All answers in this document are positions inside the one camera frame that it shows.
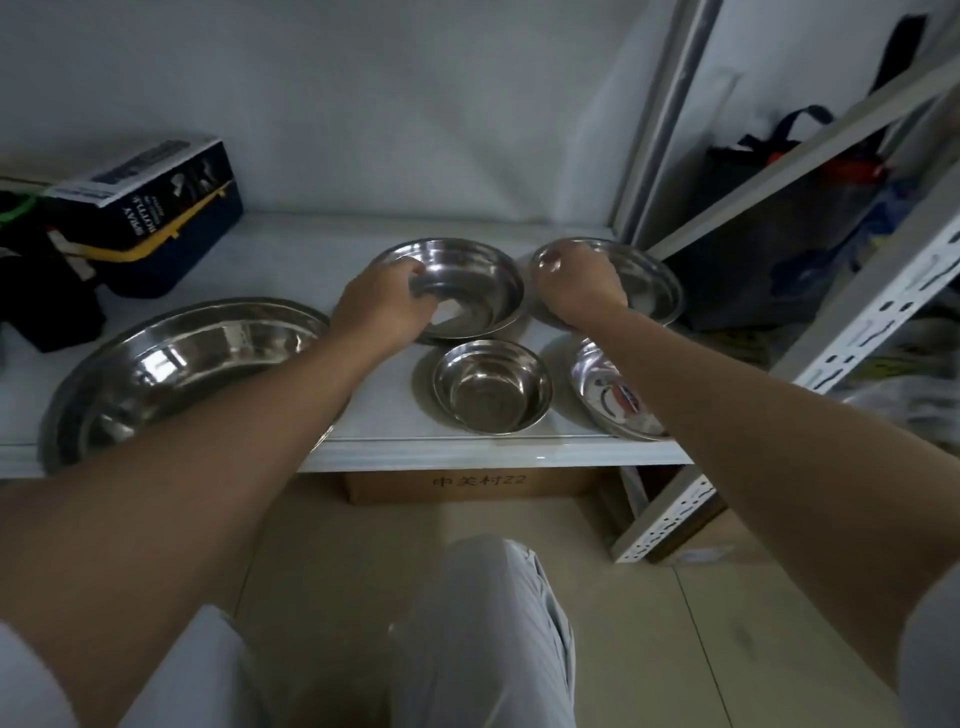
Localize shallow steel dish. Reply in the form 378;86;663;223
531;237;685;330

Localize dark printed carton white lid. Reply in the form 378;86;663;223
41;135;228;250

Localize large steel basin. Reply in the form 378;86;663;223
39;297;335;475

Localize white shirt sleeve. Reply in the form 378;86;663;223
0;621;80;728
898;564;960;728

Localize person's right hand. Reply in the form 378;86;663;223
533;241;630;328

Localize medium steel bowl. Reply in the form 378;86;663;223
365;237;528;345

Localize brown cardboard box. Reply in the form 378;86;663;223
341;466;603;506

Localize white metal shelving rack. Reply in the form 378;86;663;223
609;0;960;565

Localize red object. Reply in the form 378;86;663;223
825;156;890;185

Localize light grey striped trousers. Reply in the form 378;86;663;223
112;535;579;728

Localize small steel bowl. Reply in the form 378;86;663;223
431;339;555;436

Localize small steel plate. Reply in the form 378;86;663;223
570;337;669;443

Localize white plastic bag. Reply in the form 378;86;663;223
840;371;960;444

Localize dark navy tote bag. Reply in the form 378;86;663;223
663;105;897;333

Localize person's left forearm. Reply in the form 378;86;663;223
0;330;421;728

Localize person's left hand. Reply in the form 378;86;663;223
330;256;438;351

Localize person's right forearm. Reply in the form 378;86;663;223
566;300;960;695

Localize navy case yellow trim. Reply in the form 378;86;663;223
78;178;246;299

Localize black fabric bag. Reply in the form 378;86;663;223
0;190;108;354

